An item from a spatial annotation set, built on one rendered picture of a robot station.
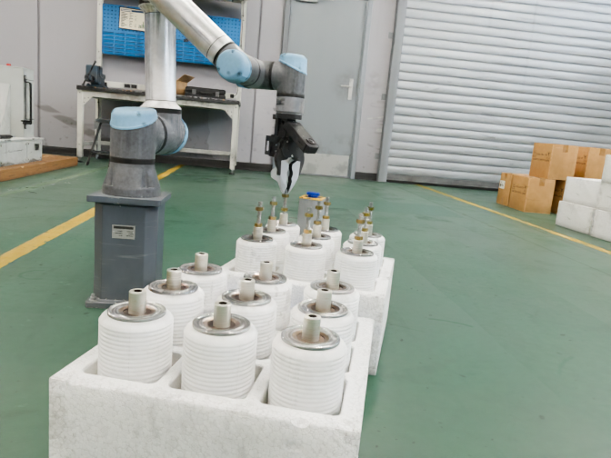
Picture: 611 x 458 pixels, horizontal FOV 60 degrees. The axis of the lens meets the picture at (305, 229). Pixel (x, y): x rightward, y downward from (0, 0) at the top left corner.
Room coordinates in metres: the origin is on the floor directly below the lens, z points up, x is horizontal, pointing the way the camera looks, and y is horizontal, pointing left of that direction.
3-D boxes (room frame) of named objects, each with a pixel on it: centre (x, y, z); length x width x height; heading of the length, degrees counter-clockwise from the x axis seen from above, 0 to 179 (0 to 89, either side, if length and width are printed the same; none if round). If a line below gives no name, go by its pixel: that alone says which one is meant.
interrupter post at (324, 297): (0.75, -0.04, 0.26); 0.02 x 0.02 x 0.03
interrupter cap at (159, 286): (0.78, 0.20, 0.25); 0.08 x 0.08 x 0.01
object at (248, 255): (1.20, 0.11, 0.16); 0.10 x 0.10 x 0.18
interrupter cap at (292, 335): (0.63, -0.02, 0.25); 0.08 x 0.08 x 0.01
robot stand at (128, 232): (1.42, 0.48, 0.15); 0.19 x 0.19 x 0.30; 6
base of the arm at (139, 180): (1.42, 0.48, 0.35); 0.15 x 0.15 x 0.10
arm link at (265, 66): (1.46, 0.17, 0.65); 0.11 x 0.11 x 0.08; 75
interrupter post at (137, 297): (0.67, 0.21, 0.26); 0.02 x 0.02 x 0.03
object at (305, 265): (1.18, -0.01, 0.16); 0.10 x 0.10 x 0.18
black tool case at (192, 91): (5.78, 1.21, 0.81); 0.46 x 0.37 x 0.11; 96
